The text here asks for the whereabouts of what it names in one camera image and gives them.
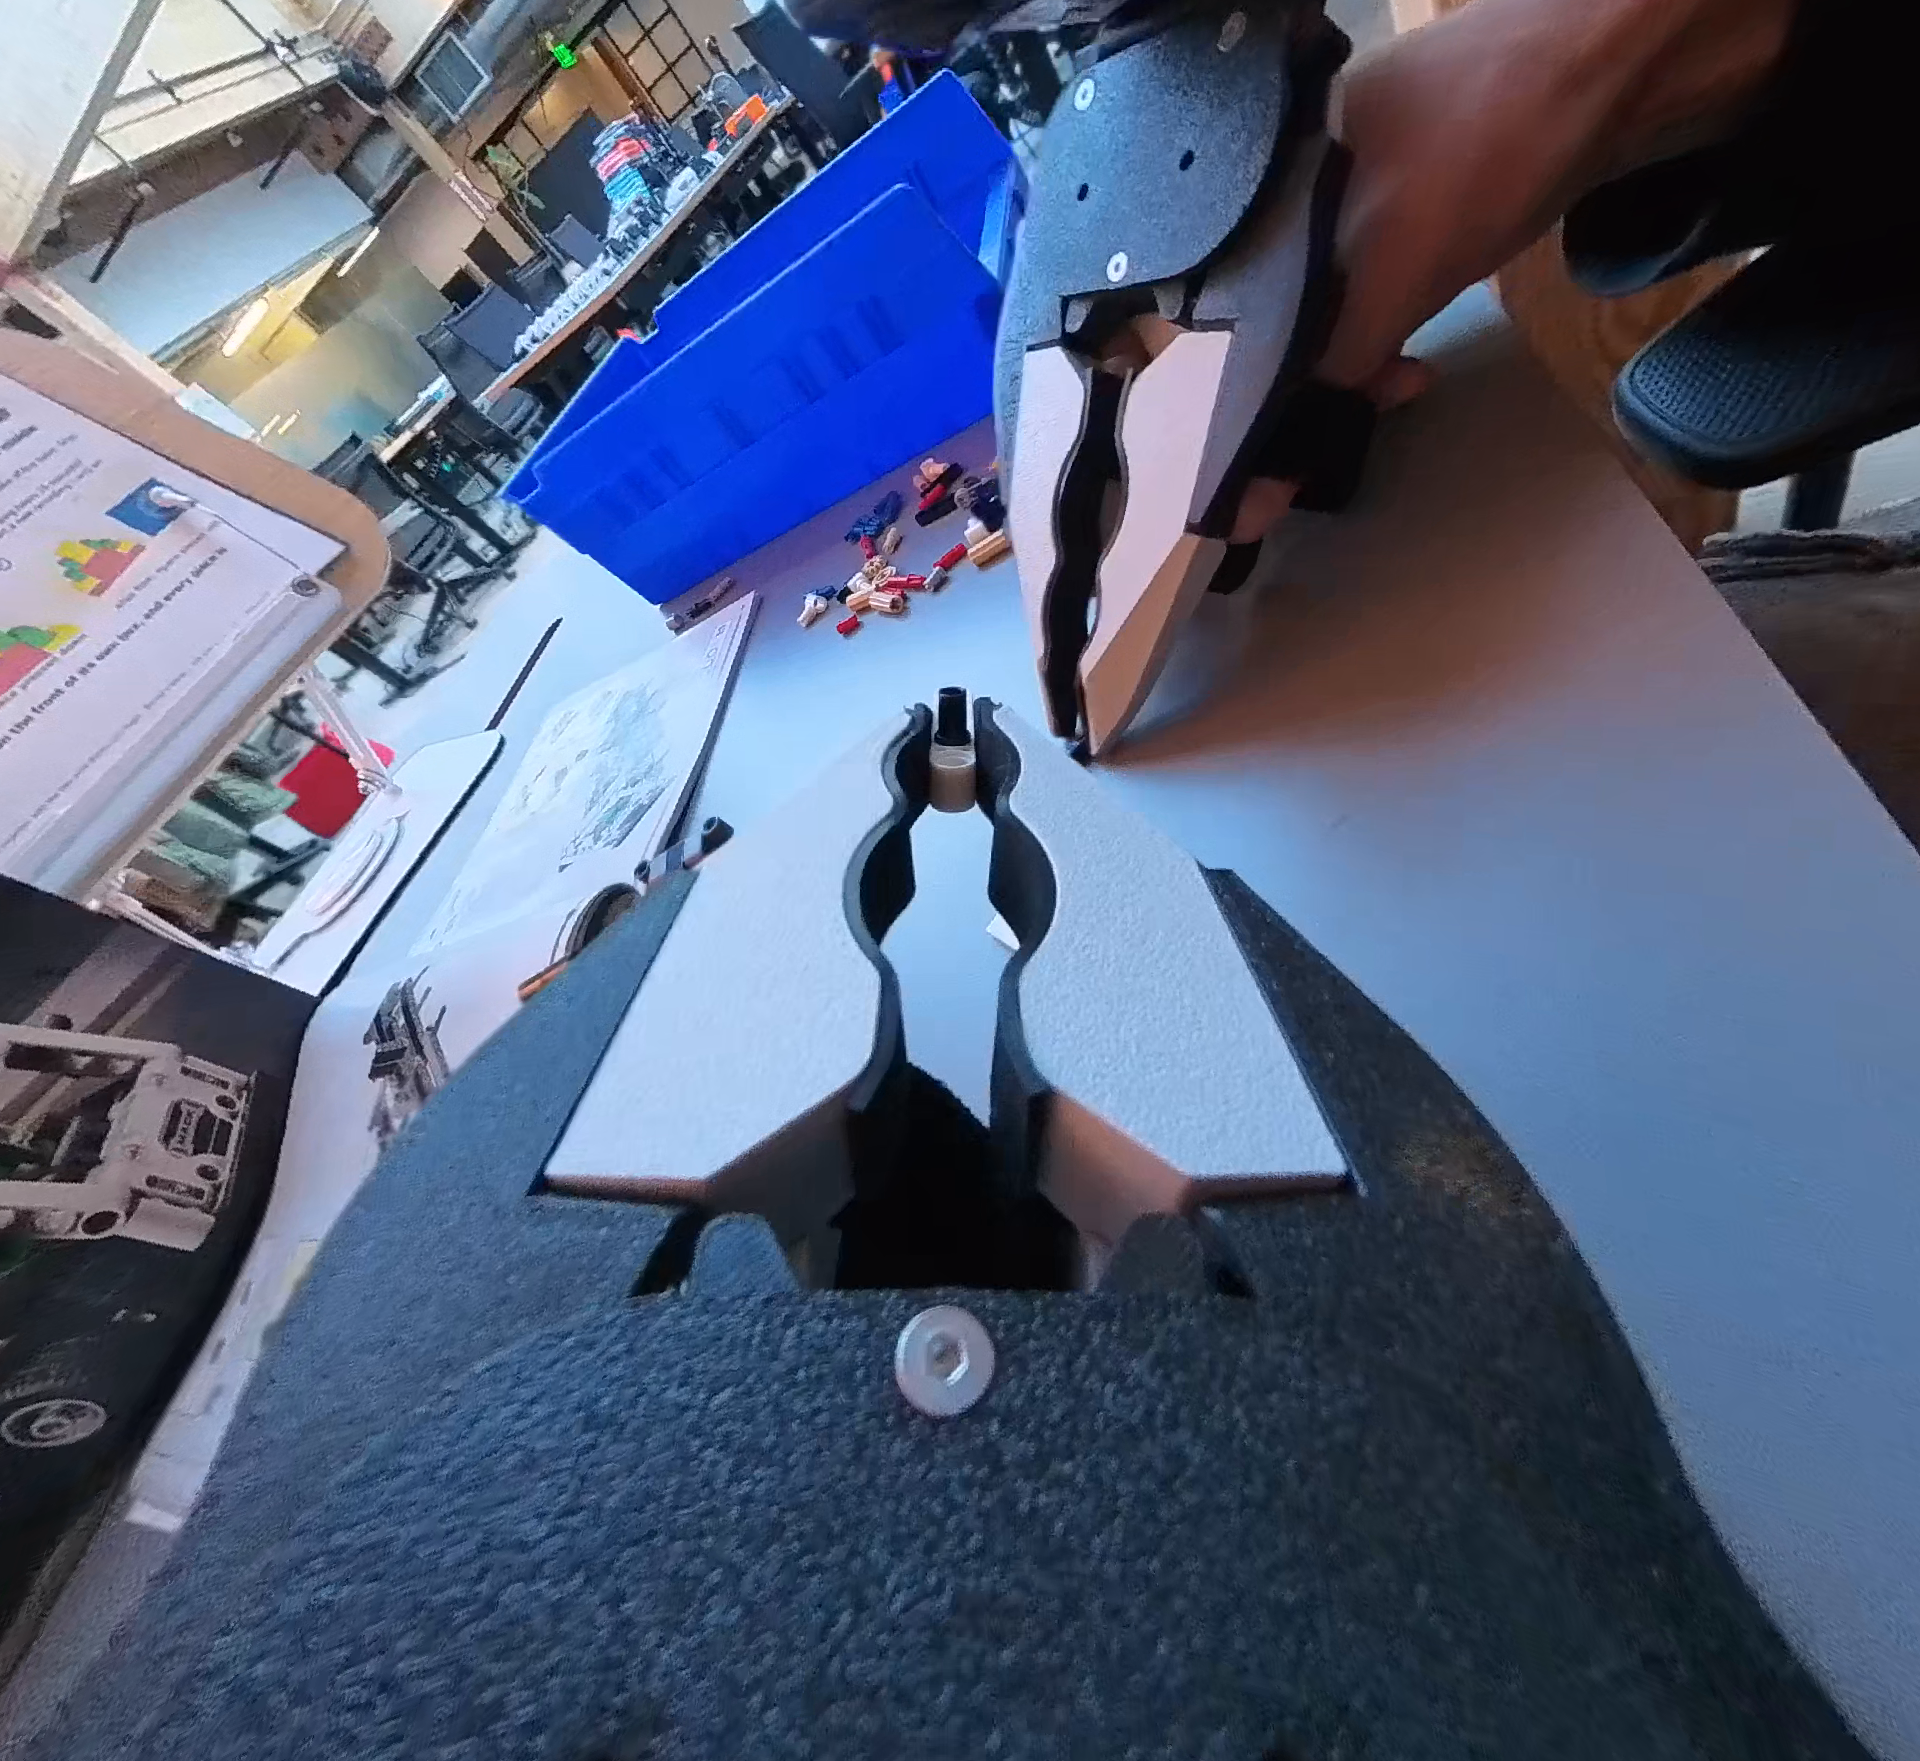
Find person's right forearm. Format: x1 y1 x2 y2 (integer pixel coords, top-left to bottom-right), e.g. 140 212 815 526
1561 0 1850 234

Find white stand base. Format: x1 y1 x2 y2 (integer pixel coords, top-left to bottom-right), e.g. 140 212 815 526
259 725 508 999

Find white instruction pages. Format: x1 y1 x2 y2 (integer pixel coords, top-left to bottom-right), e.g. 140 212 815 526
123 876 704 1543

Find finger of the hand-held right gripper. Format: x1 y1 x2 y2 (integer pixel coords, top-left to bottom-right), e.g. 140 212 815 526
1072 316 1249 763
1007 324 1134 747

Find pile of small lego pieces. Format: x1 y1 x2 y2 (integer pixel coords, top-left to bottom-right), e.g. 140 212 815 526
793 451 1012 640

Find long cluttered work desk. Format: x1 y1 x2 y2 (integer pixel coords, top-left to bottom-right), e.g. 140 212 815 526
371 92 798 445

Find red container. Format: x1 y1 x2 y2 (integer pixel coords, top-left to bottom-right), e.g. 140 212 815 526
276 735 395 843

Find open lego instruction booklet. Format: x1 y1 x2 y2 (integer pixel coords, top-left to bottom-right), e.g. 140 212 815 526
410 591 761 956

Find thin black rod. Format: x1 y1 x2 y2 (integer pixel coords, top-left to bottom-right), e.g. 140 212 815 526
488 617 567 730

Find black chair armrest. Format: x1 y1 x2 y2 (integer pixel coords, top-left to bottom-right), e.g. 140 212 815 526
1610 280 1920 533

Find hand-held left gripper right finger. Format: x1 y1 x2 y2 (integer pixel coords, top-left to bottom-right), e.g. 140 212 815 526
970 699 1351 1284

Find dark sleeve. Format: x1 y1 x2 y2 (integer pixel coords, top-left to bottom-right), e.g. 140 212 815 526
1561 0 1920 302

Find small tan and black peg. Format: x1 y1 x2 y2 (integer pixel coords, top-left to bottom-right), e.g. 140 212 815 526
922 682 981 813

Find person's right hand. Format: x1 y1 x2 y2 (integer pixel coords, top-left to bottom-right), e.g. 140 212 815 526
1242 0 1640 545

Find wooden display board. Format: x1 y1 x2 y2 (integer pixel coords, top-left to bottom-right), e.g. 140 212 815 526
0 324 395 895

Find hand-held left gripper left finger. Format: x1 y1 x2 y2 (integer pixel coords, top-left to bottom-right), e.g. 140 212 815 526
542 701 922 1284

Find blue plastic bin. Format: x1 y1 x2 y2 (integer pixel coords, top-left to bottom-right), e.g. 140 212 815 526
498 183 1012 608
646 65 1017 338

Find black truck picture booklet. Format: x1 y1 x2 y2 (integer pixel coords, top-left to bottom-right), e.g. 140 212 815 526
0 876 318 1632

